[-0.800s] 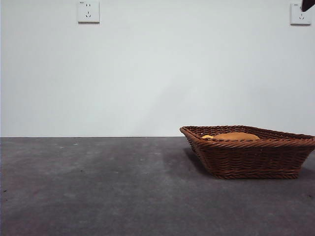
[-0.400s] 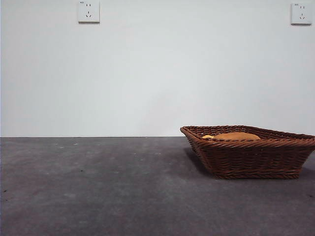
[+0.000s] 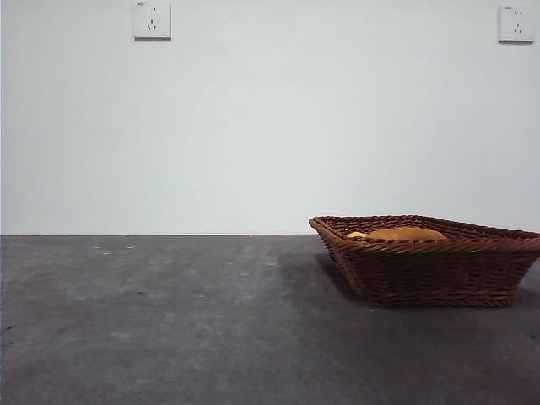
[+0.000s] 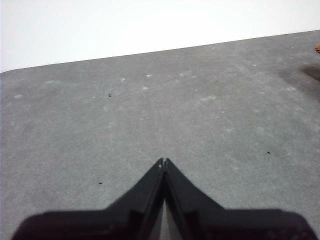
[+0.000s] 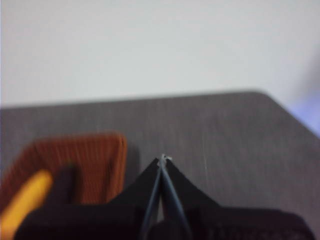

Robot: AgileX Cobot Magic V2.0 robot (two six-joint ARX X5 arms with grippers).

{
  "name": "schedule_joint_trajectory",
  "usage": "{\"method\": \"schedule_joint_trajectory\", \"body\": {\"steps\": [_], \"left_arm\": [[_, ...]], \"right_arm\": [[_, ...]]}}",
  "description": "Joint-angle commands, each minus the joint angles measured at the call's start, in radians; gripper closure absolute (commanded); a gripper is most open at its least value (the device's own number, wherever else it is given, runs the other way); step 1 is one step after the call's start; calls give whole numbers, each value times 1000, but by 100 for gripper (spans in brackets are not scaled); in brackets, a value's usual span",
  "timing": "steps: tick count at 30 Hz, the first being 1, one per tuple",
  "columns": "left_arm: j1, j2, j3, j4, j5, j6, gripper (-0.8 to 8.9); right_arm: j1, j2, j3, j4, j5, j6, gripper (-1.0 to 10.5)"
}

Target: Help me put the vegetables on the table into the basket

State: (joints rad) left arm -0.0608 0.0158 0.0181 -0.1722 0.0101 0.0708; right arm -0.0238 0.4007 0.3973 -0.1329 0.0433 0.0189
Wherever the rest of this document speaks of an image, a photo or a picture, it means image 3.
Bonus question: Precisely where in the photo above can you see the brown potato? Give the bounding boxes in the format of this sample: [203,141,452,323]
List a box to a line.
[364,225,449,243]

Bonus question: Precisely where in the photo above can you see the white wall socket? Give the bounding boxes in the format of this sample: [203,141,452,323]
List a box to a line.
[133,0,173,42]
[498,4,536,44]

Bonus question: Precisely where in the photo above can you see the brown wicker basket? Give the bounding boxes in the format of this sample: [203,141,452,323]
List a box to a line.
[308,214,540,309]

